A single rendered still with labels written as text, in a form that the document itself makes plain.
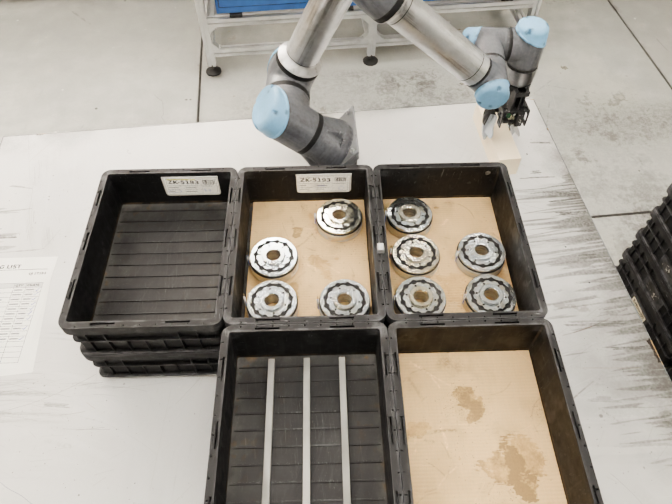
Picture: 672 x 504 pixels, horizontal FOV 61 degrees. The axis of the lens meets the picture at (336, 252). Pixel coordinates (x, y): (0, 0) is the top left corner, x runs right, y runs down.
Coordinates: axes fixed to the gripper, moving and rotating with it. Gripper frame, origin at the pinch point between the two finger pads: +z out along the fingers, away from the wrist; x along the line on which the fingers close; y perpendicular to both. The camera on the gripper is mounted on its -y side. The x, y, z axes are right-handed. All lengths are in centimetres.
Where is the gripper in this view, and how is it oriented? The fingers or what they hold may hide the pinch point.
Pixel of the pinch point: (496, 133)
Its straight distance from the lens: 169.3
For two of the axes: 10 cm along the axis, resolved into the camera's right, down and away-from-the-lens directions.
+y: 1.1, 8.1, -5.8
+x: 9.9, -0.9, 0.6
